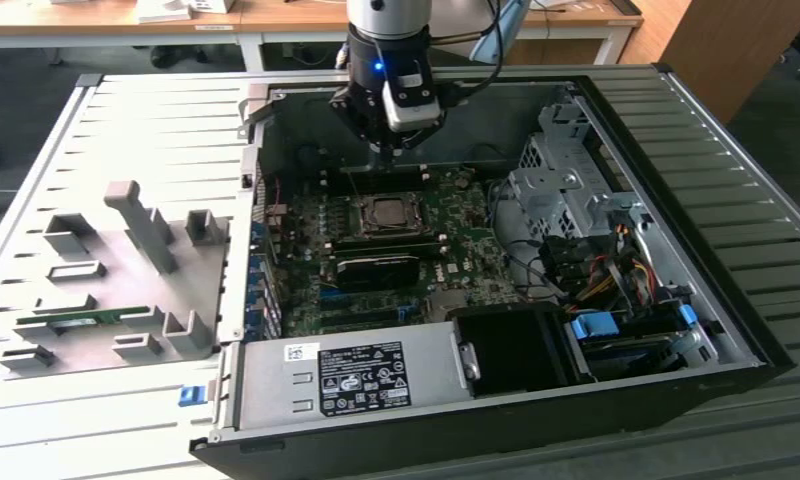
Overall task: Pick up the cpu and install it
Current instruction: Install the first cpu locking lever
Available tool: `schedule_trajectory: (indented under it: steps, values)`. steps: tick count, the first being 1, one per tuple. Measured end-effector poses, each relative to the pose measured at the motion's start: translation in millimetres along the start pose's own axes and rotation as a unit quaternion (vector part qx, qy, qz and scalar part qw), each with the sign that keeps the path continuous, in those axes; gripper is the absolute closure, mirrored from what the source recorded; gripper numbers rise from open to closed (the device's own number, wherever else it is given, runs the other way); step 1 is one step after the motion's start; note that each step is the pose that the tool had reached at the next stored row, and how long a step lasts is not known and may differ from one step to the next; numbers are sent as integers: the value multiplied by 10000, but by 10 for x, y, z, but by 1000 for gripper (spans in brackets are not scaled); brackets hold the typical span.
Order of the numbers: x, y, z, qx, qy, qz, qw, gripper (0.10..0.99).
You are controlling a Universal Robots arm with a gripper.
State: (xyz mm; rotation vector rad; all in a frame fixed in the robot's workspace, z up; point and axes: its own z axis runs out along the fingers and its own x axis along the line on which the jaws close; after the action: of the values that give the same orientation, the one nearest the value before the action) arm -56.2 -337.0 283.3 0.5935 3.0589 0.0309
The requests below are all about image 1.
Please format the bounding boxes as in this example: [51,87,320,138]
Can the metal socket cover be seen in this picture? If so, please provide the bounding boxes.
[357,193,434,237]

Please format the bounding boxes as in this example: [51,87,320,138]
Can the black RAM slot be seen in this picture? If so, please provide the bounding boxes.
[333,246,447,260]
[331,237,443,251]

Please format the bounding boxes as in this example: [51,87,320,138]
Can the silver power supply latch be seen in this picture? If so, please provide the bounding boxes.
[458,341,484,385]

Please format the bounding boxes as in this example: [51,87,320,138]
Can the black graphics card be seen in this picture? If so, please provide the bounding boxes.
[332,252,421,295]

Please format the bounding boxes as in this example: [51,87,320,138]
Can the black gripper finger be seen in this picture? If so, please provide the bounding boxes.
[388,119,450,163]
[328,88,393,163]

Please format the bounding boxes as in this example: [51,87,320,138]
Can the grey parts rack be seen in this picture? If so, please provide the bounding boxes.
[0,179,233,381]

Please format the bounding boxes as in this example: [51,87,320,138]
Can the blue disk carrier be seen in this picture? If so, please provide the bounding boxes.
[570,310,622,343]

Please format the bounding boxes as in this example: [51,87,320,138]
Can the black camera cable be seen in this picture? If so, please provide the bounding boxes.
[450,0,507,104]

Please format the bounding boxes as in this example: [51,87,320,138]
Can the grey case handle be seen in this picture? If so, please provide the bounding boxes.
[236,82,273,141]

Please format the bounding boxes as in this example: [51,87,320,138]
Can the silver power supply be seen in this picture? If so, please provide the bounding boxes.
[233,321,476,432]

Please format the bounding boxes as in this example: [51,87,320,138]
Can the green RAM stick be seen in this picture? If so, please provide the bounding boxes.
[16,308,125,331]

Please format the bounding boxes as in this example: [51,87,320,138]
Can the grey chipset heatsink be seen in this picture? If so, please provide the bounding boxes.
[424,291,470,321]

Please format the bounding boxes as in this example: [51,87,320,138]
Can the black PC case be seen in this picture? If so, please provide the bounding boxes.
[187,74,794,480]

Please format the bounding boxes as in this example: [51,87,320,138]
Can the silver drive cage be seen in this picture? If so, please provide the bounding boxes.
[506,94,652,244]

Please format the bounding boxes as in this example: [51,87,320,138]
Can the silver CPU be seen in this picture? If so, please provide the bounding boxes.
[371,197,416,225]

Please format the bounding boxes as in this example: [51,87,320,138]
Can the green motherboard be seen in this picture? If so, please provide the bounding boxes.
[245,167,512,337]

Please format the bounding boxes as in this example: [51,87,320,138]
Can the CPU socket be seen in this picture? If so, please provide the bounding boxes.
[352,192,436,240]

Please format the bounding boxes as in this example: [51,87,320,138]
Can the yellow power wires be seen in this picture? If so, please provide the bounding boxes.
[568,227,660,314]

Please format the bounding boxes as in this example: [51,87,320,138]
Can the black shoe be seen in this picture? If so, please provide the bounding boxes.
[149,44,209,70]

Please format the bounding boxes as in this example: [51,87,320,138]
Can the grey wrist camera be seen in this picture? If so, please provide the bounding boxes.
[380,73,447,133]

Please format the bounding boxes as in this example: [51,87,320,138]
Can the wooden cabinet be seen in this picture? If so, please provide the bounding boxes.
[618,0,800,126]

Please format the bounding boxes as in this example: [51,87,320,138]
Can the white box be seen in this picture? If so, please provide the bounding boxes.
[137,0,196,24]

